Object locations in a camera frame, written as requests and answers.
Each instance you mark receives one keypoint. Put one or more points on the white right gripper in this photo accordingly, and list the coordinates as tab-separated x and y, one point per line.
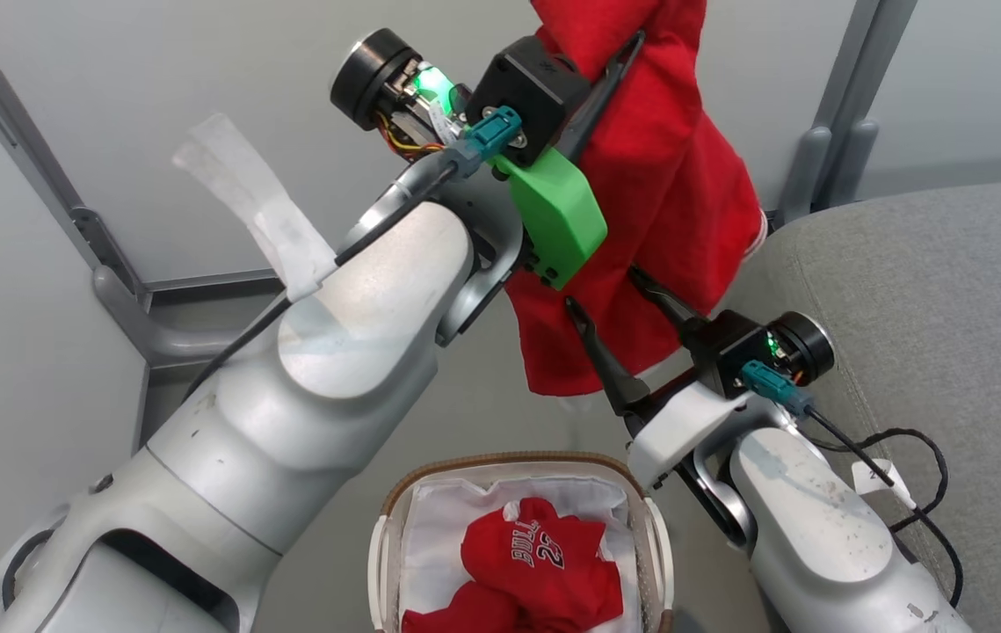
685	422

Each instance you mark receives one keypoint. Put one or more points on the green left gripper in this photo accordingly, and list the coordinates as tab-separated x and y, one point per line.
557	215

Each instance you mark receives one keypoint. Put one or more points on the red garment with white trim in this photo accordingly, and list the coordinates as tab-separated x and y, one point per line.
685	176

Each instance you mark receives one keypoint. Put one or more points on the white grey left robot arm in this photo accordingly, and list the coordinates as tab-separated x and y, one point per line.
333	352

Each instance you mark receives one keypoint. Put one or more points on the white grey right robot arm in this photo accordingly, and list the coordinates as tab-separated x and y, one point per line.
816	545

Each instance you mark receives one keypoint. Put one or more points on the laundry basket with brown rim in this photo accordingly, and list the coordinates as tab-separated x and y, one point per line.
500	461

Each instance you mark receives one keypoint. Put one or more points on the black cylindrical right gripper motor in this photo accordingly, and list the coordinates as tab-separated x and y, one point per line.
808	345

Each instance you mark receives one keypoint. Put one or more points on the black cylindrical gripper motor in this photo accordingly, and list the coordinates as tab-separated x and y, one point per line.
808	345
373	75

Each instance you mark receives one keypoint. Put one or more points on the black cylindrical left gripper motor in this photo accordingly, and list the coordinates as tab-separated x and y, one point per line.
373	75

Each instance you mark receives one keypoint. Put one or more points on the red Bulls 23 jersey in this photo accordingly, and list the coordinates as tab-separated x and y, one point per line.
535	563

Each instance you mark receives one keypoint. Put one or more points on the grey fabric sofa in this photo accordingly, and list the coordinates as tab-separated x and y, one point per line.
948	308

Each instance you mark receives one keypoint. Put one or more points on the plain red crumpled garment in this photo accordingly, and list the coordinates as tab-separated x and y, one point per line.
465	611

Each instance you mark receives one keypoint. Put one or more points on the translucent white tape strip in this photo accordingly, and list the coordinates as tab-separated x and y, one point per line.
289	237

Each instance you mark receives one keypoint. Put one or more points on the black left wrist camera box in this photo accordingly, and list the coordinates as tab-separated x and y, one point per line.
522	88

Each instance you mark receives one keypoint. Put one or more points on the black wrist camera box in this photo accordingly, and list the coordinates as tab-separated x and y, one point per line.
728	347
522	88

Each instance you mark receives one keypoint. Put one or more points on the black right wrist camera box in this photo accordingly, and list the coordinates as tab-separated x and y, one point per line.
728	347

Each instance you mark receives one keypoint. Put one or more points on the teal left camera connector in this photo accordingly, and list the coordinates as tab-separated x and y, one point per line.
493	136

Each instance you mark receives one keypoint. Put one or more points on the teal camera connector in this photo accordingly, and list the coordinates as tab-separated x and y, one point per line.
768	382
493	136

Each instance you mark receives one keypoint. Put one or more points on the teal right camera connector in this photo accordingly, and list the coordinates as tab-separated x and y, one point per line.
768	382

